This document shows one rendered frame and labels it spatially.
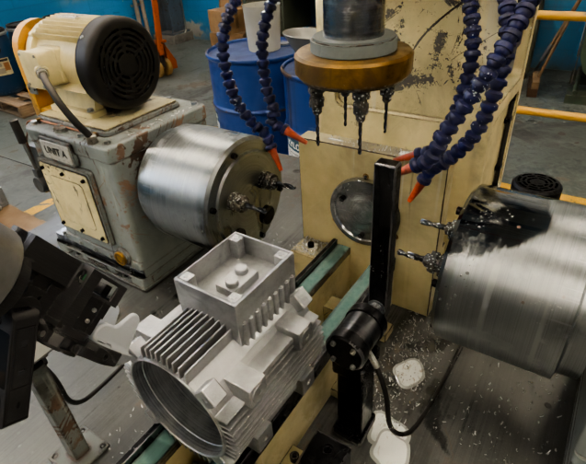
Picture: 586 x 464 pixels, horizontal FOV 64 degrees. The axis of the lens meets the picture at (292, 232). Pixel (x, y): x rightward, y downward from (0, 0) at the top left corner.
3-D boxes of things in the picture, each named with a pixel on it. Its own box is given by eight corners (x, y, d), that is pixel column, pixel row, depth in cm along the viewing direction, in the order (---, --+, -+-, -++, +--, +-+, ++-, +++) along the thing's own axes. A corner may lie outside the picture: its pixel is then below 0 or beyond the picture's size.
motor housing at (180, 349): (231, 332, 81) (214, 242, 70) (327, 379, 72) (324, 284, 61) (141, 420, 68) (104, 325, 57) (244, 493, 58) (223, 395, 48)
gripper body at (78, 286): (133, 292, 49) (47, 239, 40) (86, 368, 47) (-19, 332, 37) (87, 270, 53) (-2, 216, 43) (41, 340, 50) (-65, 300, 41)
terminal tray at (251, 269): (239, 270, 70) (233, 230, 66) (298, 294, 65) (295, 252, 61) (181, 319, 62) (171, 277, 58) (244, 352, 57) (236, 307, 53)
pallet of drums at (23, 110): (84, 76, 581) (64, 10, 540) (124, 85, 539) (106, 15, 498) (-15, 106, 503) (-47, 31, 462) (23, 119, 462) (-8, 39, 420)
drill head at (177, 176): (185, 190, 126) (166, 98, 112) (300, 225, 109) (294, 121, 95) (109, 237, 109) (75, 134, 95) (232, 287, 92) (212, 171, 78)
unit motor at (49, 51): (109, 164, 135) (61, 3, 112) (193, 190, 119) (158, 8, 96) (27, 204, 118) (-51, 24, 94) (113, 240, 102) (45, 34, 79)
